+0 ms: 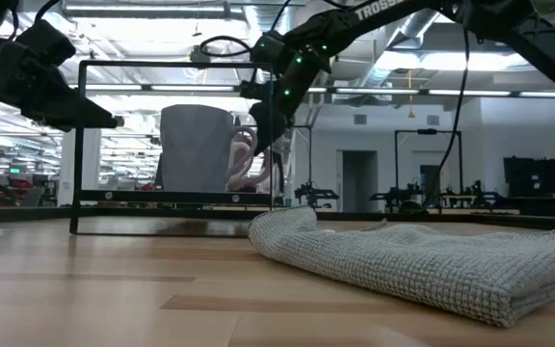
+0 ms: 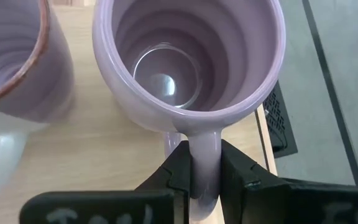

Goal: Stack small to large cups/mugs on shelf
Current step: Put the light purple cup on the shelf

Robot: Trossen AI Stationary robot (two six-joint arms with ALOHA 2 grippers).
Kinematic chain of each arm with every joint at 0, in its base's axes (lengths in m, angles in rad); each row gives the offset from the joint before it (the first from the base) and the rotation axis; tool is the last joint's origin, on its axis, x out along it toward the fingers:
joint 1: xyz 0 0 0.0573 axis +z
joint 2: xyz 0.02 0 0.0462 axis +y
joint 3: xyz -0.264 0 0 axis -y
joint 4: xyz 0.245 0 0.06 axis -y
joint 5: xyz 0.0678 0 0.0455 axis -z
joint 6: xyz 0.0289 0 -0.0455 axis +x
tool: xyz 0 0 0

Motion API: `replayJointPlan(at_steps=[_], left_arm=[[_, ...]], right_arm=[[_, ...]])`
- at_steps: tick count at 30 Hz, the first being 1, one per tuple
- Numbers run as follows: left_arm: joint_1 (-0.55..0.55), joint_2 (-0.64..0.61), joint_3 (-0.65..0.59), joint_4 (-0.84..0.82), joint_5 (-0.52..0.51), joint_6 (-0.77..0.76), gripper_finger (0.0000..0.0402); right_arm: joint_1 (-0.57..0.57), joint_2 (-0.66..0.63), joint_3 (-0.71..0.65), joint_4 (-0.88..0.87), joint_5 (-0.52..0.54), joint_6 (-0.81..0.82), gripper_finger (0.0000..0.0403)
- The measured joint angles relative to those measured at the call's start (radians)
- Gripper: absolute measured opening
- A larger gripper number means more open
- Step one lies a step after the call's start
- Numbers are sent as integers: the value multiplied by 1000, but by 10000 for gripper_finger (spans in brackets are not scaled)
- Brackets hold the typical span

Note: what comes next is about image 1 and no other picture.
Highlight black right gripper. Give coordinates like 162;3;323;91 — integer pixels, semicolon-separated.
239;30;332;156

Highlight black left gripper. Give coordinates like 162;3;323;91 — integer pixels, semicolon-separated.
0;20;126;133

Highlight blue-grey faceted cup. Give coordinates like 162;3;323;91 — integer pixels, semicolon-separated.
158;103;236;194

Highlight white pillar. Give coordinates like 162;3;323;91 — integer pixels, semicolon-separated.
57;128;102;207

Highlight black background robot station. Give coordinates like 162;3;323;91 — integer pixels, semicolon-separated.
368;128;506;215
293;123;342;210

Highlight grey waffle cloth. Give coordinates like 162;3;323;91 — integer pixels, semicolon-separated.
247;205;555;330

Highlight black cabinet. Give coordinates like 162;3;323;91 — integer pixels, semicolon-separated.
502;154;555;219

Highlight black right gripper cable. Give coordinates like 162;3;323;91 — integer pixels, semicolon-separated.
198;34;255;60

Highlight black hanging cable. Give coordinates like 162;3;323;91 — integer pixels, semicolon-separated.
423;27;470;204

